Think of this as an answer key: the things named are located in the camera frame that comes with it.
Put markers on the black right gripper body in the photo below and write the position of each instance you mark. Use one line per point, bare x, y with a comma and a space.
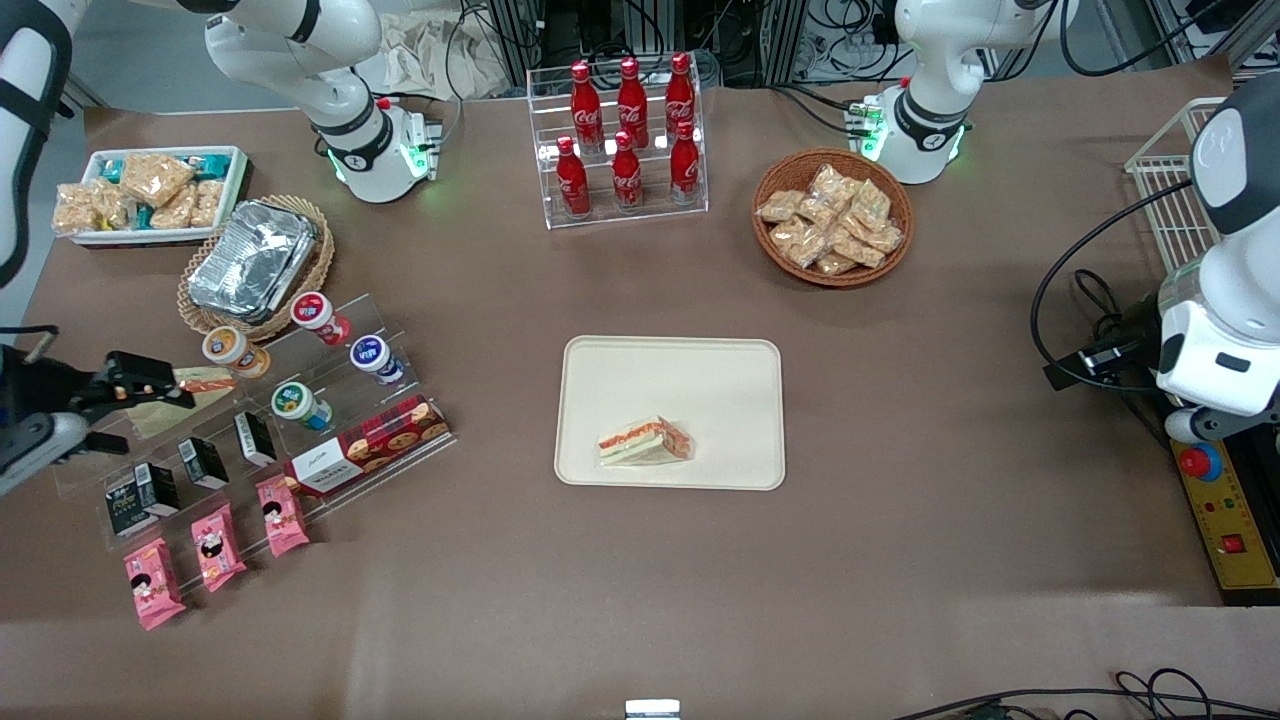
42, 388

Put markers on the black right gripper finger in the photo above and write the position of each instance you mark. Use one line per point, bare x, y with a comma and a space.
140, 367
150, 397

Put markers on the triangular sandwich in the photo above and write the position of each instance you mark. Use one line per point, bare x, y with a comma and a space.
212, 380
645, 442

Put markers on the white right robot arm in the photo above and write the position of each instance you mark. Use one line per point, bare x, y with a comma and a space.
370, 150

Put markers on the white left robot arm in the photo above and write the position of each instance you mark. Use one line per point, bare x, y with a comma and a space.
935, 110

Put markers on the pale rectangular plastic tray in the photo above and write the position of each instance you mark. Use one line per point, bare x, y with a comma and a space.
700, 380

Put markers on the small black box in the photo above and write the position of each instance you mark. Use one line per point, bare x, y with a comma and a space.
203, 462
158, 488
255, 438
127, 510

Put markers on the orange lid snack cup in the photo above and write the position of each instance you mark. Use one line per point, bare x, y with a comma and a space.
232, 350

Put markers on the black machine with yellow panel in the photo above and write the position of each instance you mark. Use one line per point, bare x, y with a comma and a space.
1225, 520

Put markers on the green lid snack cup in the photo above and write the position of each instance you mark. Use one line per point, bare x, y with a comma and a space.
298, 403

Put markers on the foil food container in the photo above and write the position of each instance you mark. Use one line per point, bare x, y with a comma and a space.
250, 260

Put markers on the puffed rice snack pack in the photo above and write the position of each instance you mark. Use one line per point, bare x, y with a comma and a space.
832, 183
808, 250
207, 203
75, 208
818, 212
780, 207
175, 212
835, 264
882, 238
872, 205
155, 178
115, 205
788, 235
858, 248

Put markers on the pink snack packet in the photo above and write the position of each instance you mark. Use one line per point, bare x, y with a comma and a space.
153, 582
282, 512
217, 545

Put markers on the red lid snack cup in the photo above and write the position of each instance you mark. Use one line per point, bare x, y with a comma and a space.
320, 315

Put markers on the teal snack packet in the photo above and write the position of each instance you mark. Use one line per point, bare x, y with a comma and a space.
111, 171
208, 165

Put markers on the white rectangular plastic bin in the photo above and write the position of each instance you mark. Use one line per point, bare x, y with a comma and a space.
238, 190

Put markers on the oval wicker basket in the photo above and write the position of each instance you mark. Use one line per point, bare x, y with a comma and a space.
325, 250

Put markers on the red cookie box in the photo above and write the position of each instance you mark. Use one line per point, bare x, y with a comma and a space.
365, 445

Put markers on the blue lid snack cup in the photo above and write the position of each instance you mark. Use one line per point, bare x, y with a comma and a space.
375, 358

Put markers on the clear acrylic tiered shelf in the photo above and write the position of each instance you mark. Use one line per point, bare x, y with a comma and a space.
380, 420

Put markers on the brown table cover sheet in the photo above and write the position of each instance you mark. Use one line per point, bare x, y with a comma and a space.
900, 500

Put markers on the crumpled white cloth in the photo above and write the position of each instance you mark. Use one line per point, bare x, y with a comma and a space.
420, 50

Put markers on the red cola bottle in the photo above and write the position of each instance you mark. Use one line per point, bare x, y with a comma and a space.
627, 175
572, 182
685, 163
632, 100
680, 92
585, 105

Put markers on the clear acrylic bottle rack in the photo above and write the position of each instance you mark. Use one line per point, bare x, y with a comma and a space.
650, 215

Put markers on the round wicker basket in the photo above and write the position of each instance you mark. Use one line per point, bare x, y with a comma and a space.
775, 170

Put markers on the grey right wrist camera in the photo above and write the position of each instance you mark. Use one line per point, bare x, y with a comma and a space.
40, 445

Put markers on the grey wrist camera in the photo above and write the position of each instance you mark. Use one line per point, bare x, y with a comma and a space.
40, 445
1182, 425

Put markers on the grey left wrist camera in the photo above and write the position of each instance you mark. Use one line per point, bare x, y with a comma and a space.
1182, 425

